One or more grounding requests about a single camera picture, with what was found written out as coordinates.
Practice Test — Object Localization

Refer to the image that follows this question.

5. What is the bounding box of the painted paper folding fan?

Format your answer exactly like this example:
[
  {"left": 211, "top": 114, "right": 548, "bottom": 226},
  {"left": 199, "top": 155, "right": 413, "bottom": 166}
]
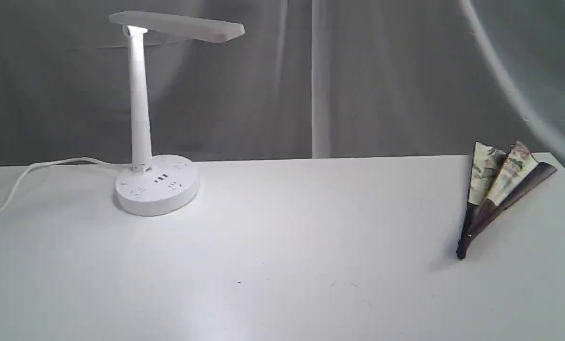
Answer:
[{"left": 456, "top": 141, "right": 557, "bottom": 260}]

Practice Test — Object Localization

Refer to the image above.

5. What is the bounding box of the white desk lamp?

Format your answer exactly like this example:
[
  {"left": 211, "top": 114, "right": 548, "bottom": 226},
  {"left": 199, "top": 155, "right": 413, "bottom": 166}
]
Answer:
[{"left": 109, "top": 11, "right": 245, "bottom": 216}]

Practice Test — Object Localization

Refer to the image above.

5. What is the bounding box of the grey backdrop curtain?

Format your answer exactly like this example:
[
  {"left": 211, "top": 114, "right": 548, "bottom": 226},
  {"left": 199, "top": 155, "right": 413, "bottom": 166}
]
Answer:
[{"left": 0, "top": 0, "right": 565, "bottom": 166}]

